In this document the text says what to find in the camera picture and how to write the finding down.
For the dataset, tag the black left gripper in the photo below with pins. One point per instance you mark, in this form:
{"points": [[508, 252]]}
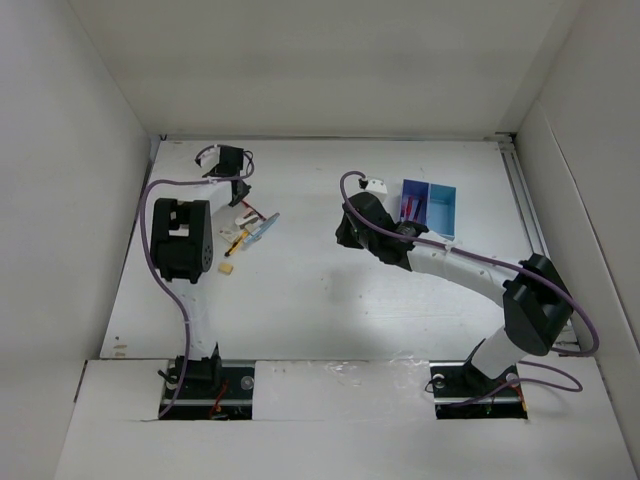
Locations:
{"points": [[247, 187]]}

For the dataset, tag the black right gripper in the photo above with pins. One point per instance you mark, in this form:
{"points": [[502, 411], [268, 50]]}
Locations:
{"points": [[344, 235]]}

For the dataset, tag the pink white mini stapler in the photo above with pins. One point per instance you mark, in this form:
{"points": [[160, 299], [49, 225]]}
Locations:
{"points": [[248, 217]]}

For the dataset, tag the red ink clear pen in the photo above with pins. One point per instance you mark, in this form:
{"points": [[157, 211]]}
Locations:
{"points": [[247, 205]]}

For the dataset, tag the red gel pen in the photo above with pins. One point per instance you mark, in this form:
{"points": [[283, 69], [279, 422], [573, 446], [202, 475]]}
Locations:
{"points": [[411, 209]]}

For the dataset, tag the orange cap refill pen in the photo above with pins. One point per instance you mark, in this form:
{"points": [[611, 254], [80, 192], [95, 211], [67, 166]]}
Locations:
{"points": [[420, 213]]}

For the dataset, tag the blue utility knife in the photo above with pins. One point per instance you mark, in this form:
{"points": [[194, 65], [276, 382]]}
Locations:
{"points": [[259, 232]]}

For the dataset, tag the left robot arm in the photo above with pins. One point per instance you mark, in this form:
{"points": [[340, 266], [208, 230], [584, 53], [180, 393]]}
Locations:
{"points": [[179, 250]]}

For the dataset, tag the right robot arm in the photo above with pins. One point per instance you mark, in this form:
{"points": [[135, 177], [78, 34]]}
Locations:
{"points": [[534, 301]]}

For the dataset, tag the dark blue container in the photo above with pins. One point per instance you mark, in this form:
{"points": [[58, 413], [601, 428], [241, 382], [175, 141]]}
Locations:
{"points": [[416, 189]]}

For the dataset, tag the white staple box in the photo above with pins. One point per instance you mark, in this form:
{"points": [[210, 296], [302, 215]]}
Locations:
{"points": [[229, 234]]}

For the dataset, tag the yellow black small cutter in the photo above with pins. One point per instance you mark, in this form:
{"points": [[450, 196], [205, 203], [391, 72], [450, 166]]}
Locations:
{"points": [[236, 244]]}

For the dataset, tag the light blue container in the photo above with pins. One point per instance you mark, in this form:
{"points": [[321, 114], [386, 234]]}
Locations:
{"points": [[441, 210]]}

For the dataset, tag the beige eraser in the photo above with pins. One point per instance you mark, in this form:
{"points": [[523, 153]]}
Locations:
{"points": [[225, 268]]}

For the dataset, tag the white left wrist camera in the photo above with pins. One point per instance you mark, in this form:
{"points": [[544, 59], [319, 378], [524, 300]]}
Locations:
{"points": [[207, 156]]}

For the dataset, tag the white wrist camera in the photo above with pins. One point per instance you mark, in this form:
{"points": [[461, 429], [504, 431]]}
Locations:
{"points": [[374, 186], [207, 156]]}

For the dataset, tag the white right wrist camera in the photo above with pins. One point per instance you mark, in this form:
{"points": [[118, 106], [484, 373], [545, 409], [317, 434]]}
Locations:
{"points": [[374, 186]]}

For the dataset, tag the aluminium side rail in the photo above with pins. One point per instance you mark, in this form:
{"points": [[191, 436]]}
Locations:
{"points": [[567, 344]]}

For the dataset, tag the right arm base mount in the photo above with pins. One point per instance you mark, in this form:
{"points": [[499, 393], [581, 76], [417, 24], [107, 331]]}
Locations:
{"points": [[460, 392]]}

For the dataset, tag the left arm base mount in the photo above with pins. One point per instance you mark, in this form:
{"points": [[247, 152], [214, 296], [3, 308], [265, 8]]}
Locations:
{"points": [[226, 394]]}

